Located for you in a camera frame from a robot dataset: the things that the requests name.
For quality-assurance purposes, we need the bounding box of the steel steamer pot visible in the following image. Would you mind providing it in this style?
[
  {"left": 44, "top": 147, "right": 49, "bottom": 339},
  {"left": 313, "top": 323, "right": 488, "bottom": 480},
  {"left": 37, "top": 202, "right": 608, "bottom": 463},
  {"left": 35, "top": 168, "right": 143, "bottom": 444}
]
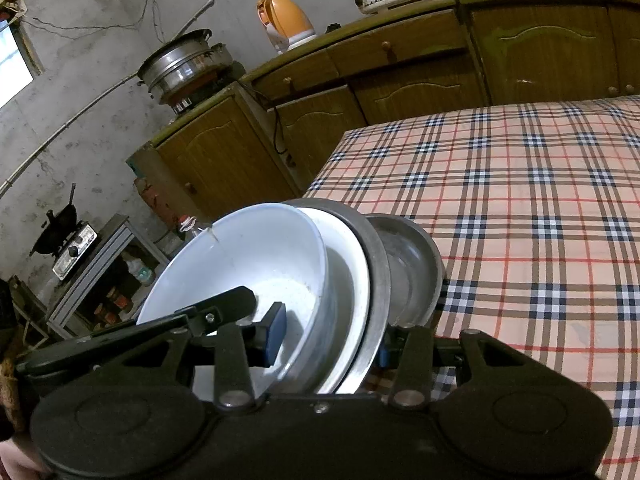
[{"left": 136, "top": 30, "right": 213, "bottom": 98}]

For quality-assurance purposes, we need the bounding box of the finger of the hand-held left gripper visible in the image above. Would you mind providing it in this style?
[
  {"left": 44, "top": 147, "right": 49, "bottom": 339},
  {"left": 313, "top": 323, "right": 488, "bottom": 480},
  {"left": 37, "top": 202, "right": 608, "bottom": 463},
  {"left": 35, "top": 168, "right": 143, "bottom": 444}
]
[{"left": 172, "top": 286, "right": 257, "bottom": 336}]

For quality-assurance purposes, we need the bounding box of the black wok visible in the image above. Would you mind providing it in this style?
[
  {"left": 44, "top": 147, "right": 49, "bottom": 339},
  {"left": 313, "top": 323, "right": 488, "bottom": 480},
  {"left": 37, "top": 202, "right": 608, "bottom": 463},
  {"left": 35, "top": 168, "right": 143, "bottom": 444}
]
[{"left": 29, "top": 183, "right": 80, "bottom": 257}]

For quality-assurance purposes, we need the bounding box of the grey metal rack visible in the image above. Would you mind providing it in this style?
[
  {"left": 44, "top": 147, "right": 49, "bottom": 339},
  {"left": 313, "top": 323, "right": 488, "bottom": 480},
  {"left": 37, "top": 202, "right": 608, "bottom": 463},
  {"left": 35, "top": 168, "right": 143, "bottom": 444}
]
[{"left": 46, "top": 213, "right": 172, "bottom": 342}]

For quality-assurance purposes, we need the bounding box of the deep pale patterned bowl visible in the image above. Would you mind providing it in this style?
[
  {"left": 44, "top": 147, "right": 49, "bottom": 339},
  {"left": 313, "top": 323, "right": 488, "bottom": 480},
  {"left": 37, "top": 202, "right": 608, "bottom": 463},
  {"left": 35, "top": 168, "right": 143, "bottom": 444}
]
[{"left": 135, "top": 203, "right": 329, "bottom": 396}]

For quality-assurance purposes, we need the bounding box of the plaid tablecloth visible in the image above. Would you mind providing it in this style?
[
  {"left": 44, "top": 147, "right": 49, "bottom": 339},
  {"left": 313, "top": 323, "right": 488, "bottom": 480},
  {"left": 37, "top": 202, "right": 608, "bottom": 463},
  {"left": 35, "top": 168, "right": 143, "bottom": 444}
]
[{"left": 302, "top": 95, "right": 640, "bottom": 480}]

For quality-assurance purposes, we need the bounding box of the long wooden sideboard cabinet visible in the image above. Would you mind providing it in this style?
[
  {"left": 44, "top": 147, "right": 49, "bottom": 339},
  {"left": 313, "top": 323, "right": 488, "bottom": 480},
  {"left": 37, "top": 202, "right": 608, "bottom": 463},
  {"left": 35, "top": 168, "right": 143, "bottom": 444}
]
[{"left": 240, "top": 0, "right": 640, "bottom": 191}]

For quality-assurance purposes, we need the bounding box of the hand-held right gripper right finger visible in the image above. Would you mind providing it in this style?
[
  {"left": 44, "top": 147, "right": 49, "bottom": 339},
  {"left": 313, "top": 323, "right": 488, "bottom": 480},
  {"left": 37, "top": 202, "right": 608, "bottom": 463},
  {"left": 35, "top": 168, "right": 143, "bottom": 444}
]
[{"left": 377, "top": 325, "right": 531, "bottom": 411}]

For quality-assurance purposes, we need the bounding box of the red gas stove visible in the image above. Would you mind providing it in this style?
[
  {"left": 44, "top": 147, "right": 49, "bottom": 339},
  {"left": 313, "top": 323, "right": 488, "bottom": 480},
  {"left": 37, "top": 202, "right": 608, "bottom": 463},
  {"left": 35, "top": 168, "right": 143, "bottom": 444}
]
[{"left": 160, "top": 62, "right": 246, "bottom": 113}]

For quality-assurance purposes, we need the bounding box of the window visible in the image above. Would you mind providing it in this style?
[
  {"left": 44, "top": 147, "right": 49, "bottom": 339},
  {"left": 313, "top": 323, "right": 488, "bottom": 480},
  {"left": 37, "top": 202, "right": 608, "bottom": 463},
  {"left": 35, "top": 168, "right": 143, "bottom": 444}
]
[{"left": 0, "top": 20, "right": 35, "bottom": 108}]

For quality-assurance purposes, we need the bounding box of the plastic bottle green label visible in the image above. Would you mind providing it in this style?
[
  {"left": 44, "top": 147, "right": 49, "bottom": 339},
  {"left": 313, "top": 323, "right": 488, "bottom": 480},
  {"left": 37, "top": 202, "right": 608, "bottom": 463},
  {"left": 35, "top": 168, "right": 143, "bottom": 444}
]
[{"left": 122, "top": 255, "right": 156, "bottom": 287}]

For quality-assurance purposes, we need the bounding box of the white single burner stove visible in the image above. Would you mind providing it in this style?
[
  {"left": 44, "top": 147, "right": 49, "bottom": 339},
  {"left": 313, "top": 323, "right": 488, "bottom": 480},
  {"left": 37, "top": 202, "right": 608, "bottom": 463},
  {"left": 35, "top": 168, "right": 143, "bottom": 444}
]
[{"left": 51, "top": 223, "right": 98, "bottom": 282}]

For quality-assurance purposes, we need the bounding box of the clear plastic bottle red cap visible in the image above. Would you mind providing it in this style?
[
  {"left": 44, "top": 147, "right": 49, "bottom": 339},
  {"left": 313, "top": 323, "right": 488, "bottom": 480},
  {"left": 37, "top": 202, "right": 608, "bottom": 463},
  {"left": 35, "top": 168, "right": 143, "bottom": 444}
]
[{"left": 177, "top": 215, "right": 211, "bottom": 246}]

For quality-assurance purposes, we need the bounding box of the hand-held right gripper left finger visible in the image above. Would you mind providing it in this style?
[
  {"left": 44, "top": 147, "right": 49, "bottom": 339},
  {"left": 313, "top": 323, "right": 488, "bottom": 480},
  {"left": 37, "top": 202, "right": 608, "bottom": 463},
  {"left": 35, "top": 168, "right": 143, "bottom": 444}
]
[{"left": 125, "top": 302, "right": 288, "bottom": 411}]

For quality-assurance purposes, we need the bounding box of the low wooden cabinet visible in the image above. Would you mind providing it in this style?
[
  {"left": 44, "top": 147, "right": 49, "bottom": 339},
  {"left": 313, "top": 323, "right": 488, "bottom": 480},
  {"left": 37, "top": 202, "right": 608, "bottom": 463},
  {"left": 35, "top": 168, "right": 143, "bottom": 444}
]
[{"left": 125, "top": 82, "right": 313, "bottom": 221}]

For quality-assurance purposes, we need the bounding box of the orange electric kettle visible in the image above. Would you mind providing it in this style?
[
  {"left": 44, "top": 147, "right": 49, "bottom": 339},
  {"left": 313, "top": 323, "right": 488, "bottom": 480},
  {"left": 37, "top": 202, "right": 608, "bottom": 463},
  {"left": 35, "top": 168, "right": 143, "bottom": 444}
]
[{"left": 256, "top": 0, "right": 318, "bottom": 56}]

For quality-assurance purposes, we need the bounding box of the small metal pot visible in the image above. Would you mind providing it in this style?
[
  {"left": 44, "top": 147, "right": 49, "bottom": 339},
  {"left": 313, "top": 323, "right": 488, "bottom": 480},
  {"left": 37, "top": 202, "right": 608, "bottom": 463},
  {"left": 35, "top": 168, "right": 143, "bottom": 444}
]
[{"left": 207, "top": 42, "right": 233, "bottom": 68}]

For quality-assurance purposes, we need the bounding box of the wide white bowl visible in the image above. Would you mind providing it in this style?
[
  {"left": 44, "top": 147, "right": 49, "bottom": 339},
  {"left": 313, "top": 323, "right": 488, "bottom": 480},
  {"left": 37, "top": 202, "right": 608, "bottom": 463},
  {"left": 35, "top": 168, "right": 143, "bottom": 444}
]
[{"left": 285, "top": 207, "right": 373, "bottom": 395}]

